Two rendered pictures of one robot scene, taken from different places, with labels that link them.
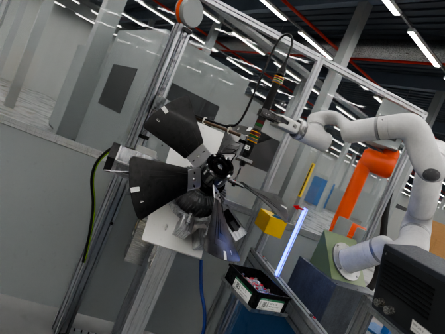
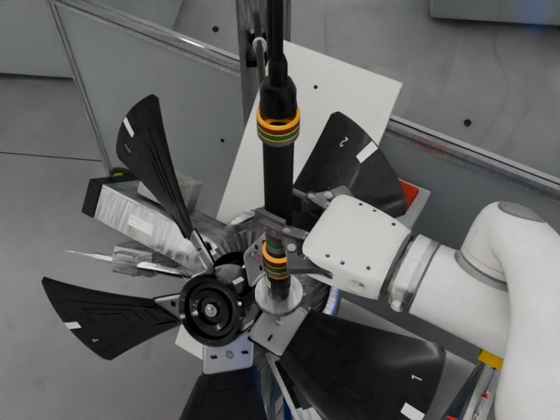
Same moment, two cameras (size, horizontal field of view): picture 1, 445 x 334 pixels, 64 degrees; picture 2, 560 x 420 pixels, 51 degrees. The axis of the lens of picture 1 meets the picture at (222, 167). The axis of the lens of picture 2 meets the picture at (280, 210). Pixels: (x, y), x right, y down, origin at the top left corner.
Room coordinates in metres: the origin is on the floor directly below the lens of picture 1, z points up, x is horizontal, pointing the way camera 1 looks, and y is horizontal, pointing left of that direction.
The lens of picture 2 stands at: (1.18, -0.38, 2.04)
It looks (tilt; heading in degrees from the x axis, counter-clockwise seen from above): 52 degrees down; 46
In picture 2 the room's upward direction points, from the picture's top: straight up
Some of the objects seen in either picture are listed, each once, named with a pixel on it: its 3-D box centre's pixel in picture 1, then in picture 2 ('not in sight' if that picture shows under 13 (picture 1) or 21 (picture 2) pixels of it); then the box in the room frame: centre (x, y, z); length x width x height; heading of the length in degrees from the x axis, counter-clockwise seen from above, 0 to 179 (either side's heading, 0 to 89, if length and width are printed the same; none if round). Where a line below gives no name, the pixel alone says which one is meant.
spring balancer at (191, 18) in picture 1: (189, 12); not in sight; (1.93, 0.48, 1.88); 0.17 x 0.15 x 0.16; 105
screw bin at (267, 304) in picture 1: (255, 287); not in sight; (1.36, -0.30, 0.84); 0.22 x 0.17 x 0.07; 30
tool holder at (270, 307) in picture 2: (246, 148); (277, 272); (1.48, -0.06, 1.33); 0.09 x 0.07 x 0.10; 50
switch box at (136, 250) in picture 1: (141, 236); not in sight; (1.74, 0.23, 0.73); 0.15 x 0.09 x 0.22; 15
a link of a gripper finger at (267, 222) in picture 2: (269, 114); (275, 234); (1.44, -0.09, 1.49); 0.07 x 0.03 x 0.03; 105
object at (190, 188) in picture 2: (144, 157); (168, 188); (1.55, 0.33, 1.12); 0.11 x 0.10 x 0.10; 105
